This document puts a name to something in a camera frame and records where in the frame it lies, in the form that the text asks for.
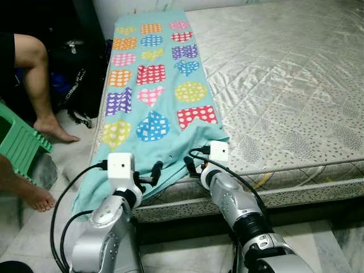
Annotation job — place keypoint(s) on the teal blanket with coloured shapes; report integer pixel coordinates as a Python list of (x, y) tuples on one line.
[(148, 136)]

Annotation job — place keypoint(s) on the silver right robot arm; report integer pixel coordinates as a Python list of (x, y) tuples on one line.
[(239, 210)]

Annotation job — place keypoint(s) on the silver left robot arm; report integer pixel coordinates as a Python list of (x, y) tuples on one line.
[(105, 233)]

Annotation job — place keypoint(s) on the grey quilted mattress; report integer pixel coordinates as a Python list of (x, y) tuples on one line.
[(290, 85)]

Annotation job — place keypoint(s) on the black backpack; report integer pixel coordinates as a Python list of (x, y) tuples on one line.
[(77, 79)]

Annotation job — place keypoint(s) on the dark bed base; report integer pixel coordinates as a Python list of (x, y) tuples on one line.
[(318, 219)]

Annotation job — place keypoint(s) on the blue fabric bag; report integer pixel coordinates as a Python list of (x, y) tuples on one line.
[(60, 82)]

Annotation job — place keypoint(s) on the green plastic stool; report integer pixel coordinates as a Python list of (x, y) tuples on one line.
[(20, 145)]

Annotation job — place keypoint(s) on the person in black shorts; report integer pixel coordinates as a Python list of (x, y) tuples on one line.
[(31, 74)]

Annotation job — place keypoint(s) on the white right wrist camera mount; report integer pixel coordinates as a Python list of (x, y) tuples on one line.
[(219, 153)]

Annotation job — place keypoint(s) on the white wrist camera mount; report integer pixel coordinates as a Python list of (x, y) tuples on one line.
[(219, 153), (120, 169)]

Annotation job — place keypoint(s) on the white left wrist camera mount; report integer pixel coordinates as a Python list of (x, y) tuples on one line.
[(120, 169)]

